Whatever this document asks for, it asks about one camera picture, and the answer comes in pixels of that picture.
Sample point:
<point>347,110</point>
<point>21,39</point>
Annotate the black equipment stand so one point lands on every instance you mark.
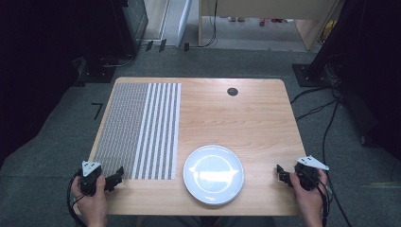
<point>132,25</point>

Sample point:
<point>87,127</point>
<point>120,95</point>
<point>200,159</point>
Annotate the grey white striped placemat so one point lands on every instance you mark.
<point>138,129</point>

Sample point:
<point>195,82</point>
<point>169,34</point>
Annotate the white round plate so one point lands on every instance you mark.
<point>213,175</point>

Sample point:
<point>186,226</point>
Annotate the small red object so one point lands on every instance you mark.
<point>262,21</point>

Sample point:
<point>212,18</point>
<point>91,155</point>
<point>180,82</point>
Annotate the yellow object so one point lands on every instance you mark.
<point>329,30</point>

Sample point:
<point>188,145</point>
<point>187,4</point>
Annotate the white panel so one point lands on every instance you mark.
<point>184,22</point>

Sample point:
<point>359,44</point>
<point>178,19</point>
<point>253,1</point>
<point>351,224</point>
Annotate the black floor tape corner mark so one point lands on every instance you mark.
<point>98,108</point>

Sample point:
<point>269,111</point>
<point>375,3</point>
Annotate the person's left hand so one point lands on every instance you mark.
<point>91,201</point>

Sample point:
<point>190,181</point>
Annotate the black stand base plate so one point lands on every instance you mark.
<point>304,77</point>

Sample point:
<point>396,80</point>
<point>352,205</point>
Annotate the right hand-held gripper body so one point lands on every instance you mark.
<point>307,176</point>

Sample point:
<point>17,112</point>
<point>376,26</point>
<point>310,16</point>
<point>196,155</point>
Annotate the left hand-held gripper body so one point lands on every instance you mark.
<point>89,179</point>

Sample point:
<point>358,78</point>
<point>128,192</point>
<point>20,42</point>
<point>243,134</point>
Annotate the person's right hand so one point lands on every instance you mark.
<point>307,198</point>

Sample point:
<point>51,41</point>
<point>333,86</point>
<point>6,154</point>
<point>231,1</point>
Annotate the light wooden desk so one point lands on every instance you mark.
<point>271,8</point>

